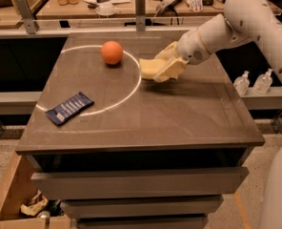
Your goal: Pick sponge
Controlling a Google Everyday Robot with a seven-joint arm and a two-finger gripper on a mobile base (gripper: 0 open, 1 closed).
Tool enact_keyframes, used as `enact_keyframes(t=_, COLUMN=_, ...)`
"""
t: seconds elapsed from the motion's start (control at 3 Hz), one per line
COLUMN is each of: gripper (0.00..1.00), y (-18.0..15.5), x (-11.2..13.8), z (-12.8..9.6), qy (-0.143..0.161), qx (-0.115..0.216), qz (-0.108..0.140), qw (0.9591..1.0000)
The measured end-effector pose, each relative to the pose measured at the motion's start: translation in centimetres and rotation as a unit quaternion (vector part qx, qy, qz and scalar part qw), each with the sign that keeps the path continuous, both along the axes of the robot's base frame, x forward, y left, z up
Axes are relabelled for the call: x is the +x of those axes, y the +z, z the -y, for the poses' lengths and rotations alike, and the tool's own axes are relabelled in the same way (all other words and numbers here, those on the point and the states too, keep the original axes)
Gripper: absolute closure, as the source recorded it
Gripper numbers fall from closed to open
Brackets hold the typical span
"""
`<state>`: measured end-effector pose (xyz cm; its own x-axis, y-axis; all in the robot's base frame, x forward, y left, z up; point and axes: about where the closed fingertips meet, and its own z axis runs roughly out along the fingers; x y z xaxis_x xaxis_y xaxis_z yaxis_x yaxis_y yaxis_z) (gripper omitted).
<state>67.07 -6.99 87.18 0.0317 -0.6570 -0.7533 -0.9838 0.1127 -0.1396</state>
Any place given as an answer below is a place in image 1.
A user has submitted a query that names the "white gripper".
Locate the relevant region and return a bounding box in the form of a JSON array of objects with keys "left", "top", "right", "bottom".
[{"left": 153, "top": 30, "right": 211, "bottom": 82}]

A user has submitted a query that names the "yellow sponge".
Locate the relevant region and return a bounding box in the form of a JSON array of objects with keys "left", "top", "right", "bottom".
[{"left": 139, "top": 59, "right": 166, "bottom": 80}]

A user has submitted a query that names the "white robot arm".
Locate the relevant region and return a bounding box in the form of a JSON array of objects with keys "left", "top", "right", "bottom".
[{"left": 165, "top": 0, "right": 282, "bottom": 229}]

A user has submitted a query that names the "orange ball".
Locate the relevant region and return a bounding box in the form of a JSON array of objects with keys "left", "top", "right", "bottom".
[{"left": 101, "top": 41, "right": 123, "bottom": 65}]

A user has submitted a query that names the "white power strip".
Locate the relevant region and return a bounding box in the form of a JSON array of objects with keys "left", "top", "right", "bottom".
[{"left": 156, "top": 0, "right": 181, "bottom": 14}]

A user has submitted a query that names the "wooden workbench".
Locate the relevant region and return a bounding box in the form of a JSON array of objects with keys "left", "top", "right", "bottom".
[{"left": 36, "top": 0, "right": 224, "bottom": 20}]

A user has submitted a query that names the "clear sanitizer bottle left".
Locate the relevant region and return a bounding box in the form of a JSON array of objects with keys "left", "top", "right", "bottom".
[{"left": 233, "top": 71, "right": 250, "bottom": 96}]

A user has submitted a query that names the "clear sanitizer bottle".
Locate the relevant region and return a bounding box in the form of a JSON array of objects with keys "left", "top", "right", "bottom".
[
  {"left": 233, "top": 71, "right": 250, "bottom": 96},
  {"left": 253, "top": 69, "right": 272, "bottom": 94}
]

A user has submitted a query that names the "white face mask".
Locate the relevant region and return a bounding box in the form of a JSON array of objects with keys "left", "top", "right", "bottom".
[{"left": 95, "top": 4, "right": 116, "bottom": 17}]

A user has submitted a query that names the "clear sanitizer bottle right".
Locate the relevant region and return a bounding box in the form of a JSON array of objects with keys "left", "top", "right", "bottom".
[{"left": 253, "top": 69, "right": 272, "bottom": 94}]

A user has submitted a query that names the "grey drawer cabinet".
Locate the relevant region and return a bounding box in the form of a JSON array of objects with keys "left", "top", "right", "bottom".
[{"left": 17, "top": 31, "right": 264, "bottom": 229}]

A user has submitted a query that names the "blue snack wrapper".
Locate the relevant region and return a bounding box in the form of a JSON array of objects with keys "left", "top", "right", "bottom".
[{"left": 46, "top": 92, "right": 94, "bottom": 126}]

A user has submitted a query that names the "crumpled paper bag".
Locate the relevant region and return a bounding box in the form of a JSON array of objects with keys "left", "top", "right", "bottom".
[{"left": 20, "top": 191, "right": 49, "bottom": 217}]

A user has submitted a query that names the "cardboard box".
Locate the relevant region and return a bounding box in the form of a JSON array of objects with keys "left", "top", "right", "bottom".
[{"left": 0, "top": 153, "right": 71, "bottom": 229}]

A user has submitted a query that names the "metal bracket middle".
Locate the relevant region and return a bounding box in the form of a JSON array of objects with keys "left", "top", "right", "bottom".
[{"left": 135, "top": 0, "right": 146, "bottom": 31}]

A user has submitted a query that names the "metal bracket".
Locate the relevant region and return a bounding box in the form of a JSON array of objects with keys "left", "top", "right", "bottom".
[
  {"left": 135, "top": 0, "right": 146, "bottom": 31},
  {"left": 14, "top": 0, "right": 39, "bottom": 34}
]

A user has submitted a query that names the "metal bracket left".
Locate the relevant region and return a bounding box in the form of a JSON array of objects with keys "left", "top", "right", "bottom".
[{"left": 14, "top": 0, "right": 39, "bottom": 34}]

